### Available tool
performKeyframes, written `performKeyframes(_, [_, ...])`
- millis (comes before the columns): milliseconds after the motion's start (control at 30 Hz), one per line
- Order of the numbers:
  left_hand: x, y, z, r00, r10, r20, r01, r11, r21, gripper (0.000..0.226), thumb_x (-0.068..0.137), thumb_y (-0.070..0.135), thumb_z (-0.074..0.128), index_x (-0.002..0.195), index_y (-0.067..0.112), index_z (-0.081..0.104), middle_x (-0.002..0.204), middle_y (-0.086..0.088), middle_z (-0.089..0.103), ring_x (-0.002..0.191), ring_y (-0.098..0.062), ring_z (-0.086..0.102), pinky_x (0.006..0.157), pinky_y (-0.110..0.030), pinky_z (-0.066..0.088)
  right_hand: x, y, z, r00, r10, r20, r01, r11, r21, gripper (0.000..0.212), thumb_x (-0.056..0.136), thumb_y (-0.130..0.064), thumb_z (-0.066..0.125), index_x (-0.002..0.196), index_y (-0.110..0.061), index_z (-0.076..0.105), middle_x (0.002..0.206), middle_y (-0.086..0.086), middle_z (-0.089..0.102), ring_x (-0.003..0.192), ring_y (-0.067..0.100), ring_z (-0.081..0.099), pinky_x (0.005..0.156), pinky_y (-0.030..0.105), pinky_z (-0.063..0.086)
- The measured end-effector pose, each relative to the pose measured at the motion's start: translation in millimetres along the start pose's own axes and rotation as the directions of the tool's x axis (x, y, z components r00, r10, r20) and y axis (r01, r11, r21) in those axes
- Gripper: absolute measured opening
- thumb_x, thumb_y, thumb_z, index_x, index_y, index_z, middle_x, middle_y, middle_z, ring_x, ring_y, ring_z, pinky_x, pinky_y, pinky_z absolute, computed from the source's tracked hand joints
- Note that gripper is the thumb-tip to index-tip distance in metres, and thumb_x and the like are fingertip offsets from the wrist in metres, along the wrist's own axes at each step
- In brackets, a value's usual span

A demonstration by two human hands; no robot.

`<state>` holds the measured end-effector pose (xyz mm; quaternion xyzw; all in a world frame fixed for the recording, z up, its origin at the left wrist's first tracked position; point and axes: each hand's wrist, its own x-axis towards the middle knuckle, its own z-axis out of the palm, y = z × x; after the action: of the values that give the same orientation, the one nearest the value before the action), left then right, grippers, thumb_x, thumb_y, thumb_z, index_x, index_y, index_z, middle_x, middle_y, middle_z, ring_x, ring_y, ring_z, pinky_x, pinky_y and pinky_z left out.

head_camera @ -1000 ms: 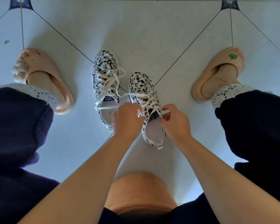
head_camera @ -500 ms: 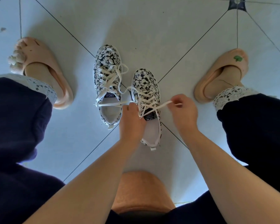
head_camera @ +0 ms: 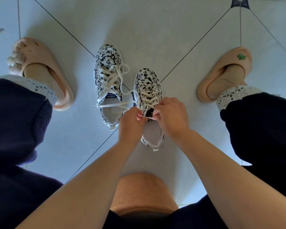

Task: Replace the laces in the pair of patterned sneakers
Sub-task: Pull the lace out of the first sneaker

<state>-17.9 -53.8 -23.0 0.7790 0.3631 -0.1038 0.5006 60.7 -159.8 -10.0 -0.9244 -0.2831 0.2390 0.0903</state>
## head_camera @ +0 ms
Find white shoelace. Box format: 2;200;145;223
137;90;160;122
94;64;139;110

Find person's left forearm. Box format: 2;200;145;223
15;138;139;229

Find pink slipper with green charm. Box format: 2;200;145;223
196;47;253;104

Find floral sneaker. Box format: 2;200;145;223
93;44;124;131
133;68;165;152

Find person's left hand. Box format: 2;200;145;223
118;107;149;147

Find person's right leg navy trousers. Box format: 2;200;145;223
176;64;286;229

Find person's left leg navy trousers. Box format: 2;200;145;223
0;63;65;229

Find person's leg navy trousers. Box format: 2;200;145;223
176;64;286;229
0;63;65;229

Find pink slipper with white charms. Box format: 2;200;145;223
6;37;75;111

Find person's right hand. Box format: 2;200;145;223
152;97;191;141

